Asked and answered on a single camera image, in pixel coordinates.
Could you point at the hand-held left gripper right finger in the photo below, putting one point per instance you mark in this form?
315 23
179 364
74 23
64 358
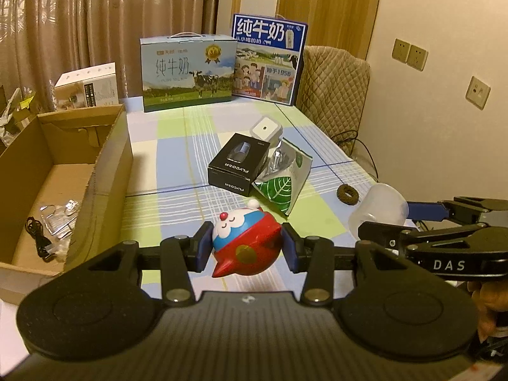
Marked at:
289 246

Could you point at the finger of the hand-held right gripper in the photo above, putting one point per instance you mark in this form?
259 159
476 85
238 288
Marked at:
426 211
381 232

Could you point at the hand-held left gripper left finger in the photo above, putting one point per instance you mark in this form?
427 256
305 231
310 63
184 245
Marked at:
206 246

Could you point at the clear plastic cup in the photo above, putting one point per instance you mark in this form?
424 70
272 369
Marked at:
377 206

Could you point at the red blue toy figure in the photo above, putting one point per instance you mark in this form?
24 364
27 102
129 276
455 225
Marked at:
246 238

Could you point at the black product box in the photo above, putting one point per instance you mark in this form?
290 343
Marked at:
238 162

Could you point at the white square night light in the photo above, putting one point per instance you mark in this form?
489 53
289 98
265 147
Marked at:
266 131

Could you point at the brown cardboard box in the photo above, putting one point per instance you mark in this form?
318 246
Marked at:
107 174

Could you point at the clear plastic box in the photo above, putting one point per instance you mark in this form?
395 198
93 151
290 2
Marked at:
59 222

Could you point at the person's right hand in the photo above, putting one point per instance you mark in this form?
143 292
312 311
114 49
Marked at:
490 305

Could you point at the foil bag with green leaf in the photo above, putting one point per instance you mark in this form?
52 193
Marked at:
278 190

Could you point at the checked tablecloth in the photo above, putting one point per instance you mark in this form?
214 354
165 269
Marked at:
166 158

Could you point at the chair with quilted cover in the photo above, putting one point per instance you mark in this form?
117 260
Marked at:
333 87

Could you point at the green milk gift box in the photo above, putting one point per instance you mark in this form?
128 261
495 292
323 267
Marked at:
186 71

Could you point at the blue milk gift box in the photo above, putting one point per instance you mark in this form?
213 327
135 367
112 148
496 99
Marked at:
270 59

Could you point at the white product box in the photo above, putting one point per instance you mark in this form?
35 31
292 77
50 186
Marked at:
87 87

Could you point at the wooden door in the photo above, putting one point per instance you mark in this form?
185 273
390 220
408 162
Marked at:
329 4

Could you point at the white plastic bag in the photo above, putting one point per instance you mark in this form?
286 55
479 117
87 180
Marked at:
10 119

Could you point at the brown patterned curtain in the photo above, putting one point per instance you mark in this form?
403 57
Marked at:
99 20

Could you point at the beige wall jack plate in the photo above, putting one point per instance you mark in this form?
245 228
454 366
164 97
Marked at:
477 92

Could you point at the beige wall socket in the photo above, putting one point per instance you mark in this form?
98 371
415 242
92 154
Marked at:
418 57
401 50

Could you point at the yellow wall strip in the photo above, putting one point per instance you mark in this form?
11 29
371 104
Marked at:
236 2

